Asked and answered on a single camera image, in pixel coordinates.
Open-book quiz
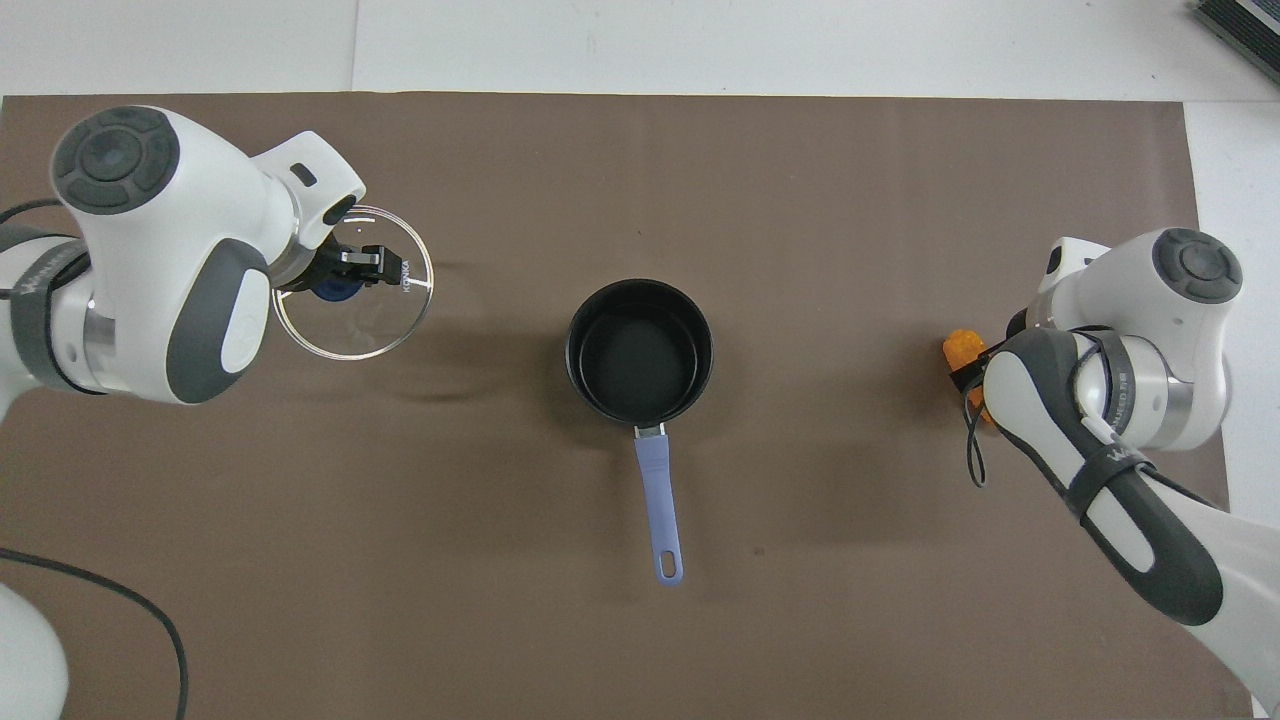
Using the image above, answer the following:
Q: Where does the dark grey slatted panel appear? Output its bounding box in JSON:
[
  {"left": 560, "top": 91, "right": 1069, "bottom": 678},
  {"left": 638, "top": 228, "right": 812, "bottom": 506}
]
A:
[{"left": 1188, "top": 0, "right": 1280, "bottom": 63}]

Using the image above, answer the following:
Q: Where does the dark pot with blue handle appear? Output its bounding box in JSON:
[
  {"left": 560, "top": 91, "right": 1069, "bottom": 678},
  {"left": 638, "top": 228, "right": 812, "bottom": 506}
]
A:
[{"left": 566, "top": 279, "right": 715, "bottom": 587}]

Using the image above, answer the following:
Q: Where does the black left base cable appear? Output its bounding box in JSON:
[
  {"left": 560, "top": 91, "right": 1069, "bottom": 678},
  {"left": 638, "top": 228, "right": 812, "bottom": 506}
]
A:
[{"left": 0, "top": 547, "right": 190, "bottom": 720}]

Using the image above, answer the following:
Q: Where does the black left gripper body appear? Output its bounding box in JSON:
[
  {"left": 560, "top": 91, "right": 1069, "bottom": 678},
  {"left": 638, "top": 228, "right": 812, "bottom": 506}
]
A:
[{"left": 276, "top": 240, "right": 347, "bottom": 294}]

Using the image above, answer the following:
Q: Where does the glass lid with blue knob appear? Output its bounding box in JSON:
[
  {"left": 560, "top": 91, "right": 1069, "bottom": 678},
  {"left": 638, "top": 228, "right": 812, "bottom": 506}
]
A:
[{"left": 272, "top": 205, "right": 435, "bottom": 362}]

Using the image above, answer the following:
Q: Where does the brown table mat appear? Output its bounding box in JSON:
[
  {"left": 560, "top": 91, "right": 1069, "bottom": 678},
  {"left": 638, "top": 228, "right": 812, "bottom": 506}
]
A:
[{"left": 0, "top": 93, "right": 1257, "bottom": 720}]

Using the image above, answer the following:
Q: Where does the yellow corn cob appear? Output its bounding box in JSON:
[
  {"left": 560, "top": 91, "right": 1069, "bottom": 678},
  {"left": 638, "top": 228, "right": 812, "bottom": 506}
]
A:
[{"left": 943, "top": 328, "right": 993, "bottom": 427}]

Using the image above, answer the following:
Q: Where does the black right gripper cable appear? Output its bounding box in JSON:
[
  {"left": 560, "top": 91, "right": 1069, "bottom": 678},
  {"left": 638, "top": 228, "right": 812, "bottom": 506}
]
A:
[{"left": 963, "top": 384, "right": 992, "bottom": 489}]

